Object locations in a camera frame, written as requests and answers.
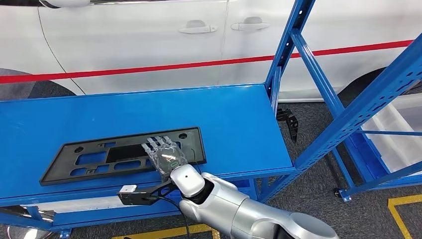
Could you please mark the blue metal shelf rack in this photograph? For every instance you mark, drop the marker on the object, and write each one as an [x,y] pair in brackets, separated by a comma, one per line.
[362,187]
[230,132]

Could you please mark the black caster wheel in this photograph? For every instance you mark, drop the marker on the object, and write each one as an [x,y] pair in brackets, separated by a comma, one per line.
[337,193]

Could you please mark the black right wrist camera bracket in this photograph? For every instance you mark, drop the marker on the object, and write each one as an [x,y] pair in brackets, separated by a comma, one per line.
[138,199]

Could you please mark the white car with red stripe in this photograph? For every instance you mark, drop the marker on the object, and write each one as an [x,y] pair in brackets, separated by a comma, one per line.
[132,39]

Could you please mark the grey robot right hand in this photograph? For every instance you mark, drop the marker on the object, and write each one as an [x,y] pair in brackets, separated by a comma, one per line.
[166,158]

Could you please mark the black plastic panel part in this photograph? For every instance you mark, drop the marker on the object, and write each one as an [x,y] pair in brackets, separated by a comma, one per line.
[125,153]

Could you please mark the black plastic bracket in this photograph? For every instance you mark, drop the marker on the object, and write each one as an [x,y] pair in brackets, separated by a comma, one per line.
[291,125]

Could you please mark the blue plastic bin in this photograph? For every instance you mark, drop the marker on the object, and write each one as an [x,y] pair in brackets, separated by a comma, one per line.
[366,155]

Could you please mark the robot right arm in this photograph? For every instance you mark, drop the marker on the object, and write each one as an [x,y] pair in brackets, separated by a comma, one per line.
[230,211]

